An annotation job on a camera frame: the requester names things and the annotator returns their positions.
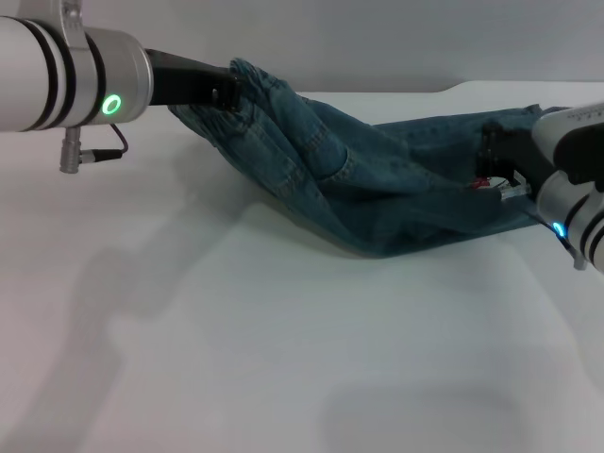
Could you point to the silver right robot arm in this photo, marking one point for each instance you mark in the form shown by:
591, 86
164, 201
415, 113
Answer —
575, 217

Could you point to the right wrist camera housing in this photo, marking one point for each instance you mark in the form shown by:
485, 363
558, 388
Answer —
580, 141

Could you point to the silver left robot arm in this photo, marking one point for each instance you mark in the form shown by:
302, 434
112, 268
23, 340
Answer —
61, 75

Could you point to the blue denim shorts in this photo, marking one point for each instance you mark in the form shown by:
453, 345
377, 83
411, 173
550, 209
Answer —
358, 179

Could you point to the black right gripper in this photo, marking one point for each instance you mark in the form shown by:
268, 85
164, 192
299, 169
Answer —
521, 148

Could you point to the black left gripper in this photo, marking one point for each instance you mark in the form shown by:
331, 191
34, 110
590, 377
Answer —
184, 80

